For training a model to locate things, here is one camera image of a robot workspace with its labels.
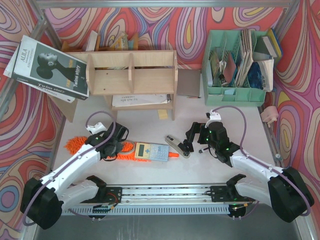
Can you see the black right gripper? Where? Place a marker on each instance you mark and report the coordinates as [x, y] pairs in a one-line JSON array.
[[194, 132]]

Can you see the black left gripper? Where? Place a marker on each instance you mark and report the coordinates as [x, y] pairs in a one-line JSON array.
[[119, 131]]

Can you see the orange chenille duster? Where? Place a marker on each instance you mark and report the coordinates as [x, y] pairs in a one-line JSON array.
[[96, 147]]

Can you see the yellow blue calculator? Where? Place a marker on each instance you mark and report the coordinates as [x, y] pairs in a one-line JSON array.
[[152, 151]]

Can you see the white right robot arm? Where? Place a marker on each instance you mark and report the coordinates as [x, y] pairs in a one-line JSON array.
[[282, 189]]

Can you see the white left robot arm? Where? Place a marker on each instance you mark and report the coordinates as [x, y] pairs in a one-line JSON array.
[[44, 199]]

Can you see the wooden bookshelf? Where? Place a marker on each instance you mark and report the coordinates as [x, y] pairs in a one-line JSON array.
[[141, 72]]

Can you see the clear tape roll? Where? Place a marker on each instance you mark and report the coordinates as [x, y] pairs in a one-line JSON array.
[[128, 147]]

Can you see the grey stapler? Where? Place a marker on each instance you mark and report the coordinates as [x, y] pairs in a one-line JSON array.
[[178, 146]]

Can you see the brown pencil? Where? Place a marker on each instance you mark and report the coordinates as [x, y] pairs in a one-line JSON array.
[[194, 97]]

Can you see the spiral notepad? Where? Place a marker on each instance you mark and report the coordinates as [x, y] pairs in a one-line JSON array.
[[140, 100]]

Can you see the grey notebook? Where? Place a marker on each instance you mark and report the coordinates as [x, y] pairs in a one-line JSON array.
[[188, 83]]

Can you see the pink pig figurine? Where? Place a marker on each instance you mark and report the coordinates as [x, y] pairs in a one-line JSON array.
[[269, 115]]

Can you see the green desk organizer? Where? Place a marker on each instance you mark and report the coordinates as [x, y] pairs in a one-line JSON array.
[[227, 69]]

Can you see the white book under stack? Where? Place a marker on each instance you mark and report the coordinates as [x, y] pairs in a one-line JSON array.
[[8, 73]]

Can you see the black Twins story book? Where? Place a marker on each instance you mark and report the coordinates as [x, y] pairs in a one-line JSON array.
[[46, 67]]

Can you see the blue yellow book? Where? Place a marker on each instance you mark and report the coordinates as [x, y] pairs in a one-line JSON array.
[[272, 44]]

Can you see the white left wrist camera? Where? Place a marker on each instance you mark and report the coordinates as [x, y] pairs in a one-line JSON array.
[[95, 129]]

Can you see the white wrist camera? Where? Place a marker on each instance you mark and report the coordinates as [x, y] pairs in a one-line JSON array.
[[95, 129], [212, 116]]

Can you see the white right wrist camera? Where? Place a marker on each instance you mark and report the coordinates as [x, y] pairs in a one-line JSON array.
[[212, 116]]

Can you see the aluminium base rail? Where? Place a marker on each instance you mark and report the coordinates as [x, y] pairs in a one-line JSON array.
[[176, 194]]

